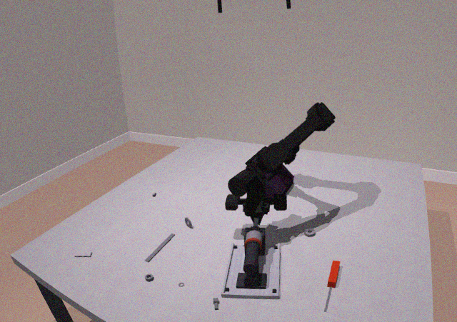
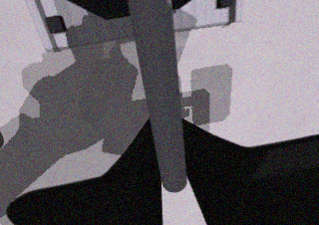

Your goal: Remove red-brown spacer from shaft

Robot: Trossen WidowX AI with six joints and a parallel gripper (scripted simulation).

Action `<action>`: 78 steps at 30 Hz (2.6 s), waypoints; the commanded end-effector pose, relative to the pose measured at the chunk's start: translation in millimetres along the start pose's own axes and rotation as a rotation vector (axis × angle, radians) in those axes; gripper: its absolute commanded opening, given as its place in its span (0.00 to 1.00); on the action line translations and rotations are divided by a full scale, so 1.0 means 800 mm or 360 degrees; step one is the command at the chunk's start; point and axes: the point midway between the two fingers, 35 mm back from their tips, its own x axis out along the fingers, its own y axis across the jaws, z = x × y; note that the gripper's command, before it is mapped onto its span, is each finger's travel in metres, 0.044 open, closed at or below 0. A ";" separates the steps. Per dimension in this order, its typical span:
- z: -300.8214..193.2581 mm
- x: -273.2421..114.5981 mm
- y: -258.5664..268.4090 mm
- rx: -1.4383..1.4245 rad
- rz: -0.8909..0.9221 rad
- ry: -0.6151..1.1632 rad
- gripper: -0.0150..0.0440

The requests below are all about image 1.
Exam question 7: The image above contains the red-handled screwdriver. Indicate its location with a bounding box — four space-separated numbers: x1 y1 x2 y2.
324 261 340 312

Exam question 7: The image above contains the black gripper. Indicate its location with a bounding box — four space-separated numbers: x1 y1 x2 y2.
225 183 287 225

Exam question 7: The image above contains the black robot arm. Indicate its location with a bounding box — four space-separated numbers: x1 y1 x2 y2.
228 102 335 218

